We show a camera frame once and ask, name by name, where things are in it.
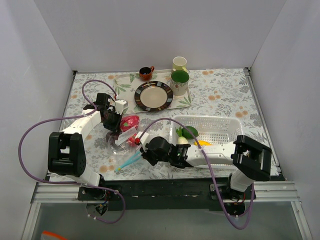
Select white perforated plastic basket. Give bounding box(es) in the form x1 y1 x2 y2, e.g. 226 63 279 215
169 114 246 171

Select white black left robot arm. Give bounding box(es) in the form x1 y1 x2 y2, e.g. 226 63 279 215
48 93 128 200

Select purple cable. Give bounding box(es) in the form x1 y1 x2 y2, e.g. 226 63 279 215
135 117 256 230
17 79 126 224

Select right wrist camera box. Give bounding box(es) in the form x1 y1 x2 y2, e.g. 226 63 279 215
135 131 151 148

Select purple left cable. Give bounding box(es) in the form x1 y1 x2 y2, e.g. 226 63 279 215
17 79 126 224

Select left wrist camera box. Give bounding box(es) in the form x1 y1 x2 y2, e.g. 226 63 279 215
115 100 128 115

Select yellow fake corn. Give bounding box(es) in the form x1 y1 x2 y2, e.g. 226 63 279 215
193 140 212 147

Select red fake fruit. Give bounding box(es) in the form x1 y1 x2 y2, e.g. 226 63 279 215
119 115 140 133

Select aluminium frame rail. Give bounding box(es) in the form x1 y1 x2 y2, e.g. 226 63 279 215
20 66 313 240

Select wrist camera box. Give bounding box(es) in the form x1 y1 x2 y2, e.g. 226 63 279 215
135 131 151 148
115 100 128 115

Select white fake food roll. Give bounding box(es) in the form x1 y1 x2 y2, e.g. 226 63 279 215
175 127 189 145

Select floral table mat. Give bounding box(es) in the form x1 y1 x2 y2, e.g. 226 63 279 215
65 68 269 181

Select floral serving tray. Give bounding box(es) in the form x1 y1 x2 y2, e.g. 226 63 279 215
114 69 192 113

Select clear zip top bag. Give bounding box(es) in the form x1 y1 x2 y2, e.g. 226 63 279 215
107 124 141 173

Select green fake vegetable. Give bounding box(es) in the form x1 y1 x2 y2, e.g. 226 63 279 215
182 126 199 140

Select dark rimmed ceramic plate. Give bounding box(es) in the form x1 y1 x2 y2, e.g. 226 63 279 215
134 81 174 112

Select pale yellow green mug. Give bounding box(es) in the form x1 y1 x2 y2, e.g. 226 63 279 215
172 56 188 72

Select small red fake strawberry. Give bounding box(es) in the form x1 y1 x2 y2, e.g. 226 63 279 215
126 133 140 147

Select floral mug green inside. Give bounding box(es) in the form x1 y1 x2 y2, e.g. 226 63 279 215
170 70 190 96

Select small orange brown cup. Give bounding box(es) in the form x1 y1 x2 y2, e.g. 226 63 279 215
139 66 155 82

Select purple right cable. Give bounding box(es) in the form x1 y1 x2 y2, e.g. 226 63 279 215
135 117 256 230

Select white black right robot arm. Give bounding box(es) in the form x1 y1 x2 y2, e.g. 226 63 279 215
119 116 272 199

